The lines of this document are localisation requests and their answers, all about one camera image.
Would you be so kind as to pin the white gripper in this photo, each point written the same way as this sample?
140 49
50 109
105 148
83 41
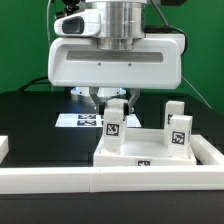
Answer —
153 63

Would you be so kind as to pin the white square table top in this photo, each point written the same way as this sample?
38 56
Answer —
142 147

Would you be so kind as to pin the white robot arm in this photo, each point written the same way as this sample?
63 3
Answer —
108 45

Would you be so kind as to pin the fiducial marker sheet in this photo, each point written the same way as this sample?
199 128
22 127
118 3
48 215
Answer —
83 120

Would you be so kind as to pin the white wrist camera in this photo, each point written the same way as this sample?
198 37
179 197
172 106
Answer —
85 24

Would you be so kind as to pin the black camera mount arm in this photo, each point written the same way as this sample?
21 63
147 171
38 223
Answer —
71 7

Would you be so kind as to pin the white right fence wall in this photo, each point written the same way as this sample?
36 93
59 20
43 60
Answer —
205 152

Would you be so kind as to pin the white fence wall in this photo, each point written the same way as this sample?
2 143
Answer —
205 152
110 179
4 148

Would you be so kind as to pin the white front fence wall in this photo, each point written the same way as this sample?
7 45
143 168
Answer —
110 179

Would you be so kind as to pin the white left fence wall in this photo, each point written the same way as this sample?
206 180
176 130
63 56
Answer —
4 148

